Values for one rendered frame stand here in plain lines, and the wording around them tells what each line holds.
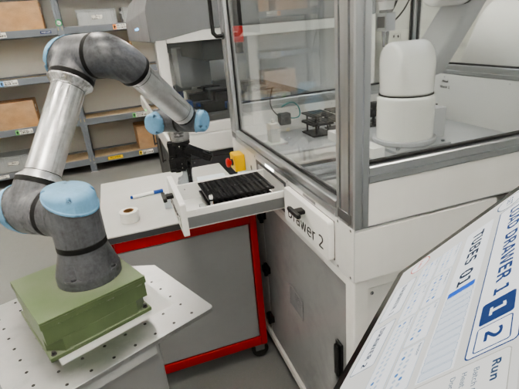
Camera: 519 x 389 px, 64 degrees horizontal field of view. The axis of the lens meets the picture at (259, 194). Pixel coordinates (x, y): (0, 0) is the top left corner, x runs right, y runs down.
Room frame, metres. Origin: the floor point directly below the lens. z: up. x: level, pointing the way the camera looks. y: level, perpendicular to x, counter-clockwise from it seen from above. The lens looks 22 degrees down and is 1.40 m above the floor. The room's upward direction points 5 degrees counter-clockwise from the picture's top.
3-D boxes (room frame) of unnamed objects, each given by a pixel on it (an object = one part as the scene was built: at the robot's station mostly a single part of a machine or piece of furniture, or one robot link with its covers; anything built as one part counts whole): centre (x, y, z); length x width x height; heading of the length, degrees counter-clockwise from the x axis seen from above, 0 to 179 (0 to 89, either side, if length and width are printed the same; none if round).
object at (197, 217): (1.33, 0.07, 0.86); 0.40 x 0.26 x 0.06; 107
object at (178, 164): (1.56, 0.29, 0.95); 0.09 x 0.08 x 0.12; 96
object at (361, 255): (1.47, -0.51, 0.87); 1.02 x 0.95 x 0.14; 17
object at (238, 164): (1.67, 0.08, 0.88); 0.07 x 0.05 x 0.07; 17
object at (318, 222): (1.06, -0.13, 0.87); 0.29 x 0.02 x 0.11; 17
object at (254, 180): (1.33, 0.08, 0.87); 0.22 x 0.18 x 0.06; 107
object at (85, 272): (0.89, 0.43, 0.91); 0.15 x 0.15 x 0.10
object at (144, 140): (5.05, 1.24, 0.28); 0.41 x 0.32 x 0.28; 110
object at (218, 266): (1.66, 0.38, 0.38); 0.62 x 0.58 x 0.76; 17
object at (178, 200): (1.27, 0.27, 0.87); 0.29 x 0.02 x 0.11; 17
